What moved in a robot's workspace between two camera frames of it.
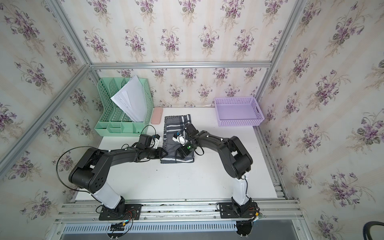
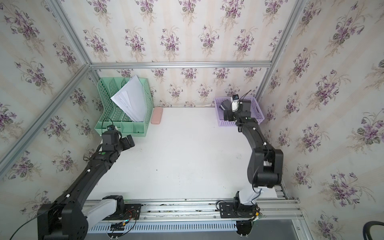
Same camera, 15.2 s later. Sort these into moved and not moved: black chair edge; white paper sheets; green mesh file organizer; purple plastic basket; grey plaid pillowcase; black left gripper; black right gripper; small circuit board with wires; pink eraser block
Moved: black right gripper; black left gripper; grey plaid pillowcase
Not moved: white paper sheets; purple plastic basket; green mesh file organizer; pink eraser block; small circuit board with wires; black chair edge
